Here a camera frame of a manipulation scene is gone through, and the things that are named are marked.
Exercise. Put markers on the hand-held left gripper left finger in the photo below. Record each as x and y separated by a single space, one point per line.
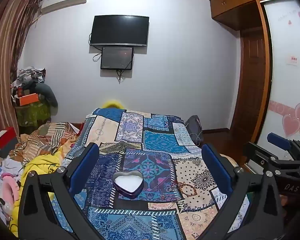
86 167

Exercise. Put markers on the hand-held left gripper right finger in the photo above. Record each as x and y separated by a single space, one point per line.
216 170

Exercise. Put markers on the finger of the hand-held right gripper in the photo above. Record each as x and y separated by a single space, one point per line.
257 155
278 140

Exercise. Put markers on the heart-shaped purple tin box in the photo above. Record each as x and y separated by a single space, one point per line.
127 180

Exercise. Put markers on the pink heart sticker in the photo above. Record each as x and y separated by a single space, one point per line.
293 122

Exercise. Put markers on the yellow fleece blanket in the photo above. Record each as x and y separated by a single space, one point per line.
40 165

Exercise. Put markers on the dark bag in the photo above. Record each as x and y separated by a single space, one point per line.
193 126

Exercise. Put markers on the striped orange blanket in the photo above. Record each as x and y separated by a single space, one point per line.
43 135

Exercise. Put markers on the blue patchwork blanket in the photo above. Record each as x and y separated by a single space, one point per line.
155 140

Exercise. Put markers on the yellow object behind bed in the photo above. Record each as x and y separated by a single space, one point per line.
112 104

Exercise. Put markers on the pink plush toy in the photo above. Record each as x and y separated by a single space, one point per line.
8 187

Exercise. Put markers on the red and white box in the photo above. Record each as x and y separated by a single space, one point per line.
6 140

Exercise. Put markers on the orange box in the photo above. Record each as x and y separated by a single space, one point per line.
28 99

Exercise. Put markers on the pile of clothes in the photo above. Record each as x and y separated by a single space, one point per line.
27 76

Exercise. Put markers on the brown striped curtain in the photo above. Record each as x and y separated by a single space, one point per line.
5 55

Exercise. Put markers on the wooden overhead cabinet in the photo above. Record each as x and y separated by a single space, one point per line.
237 2

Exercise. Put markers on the white air conditioner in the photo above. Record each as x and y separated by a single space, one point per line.
62 0

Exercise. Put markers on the small black wall monitor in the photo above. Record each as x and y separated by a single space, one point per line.
117 58

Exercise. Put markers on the black wall television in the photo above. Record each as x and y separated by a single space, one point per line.
118 30

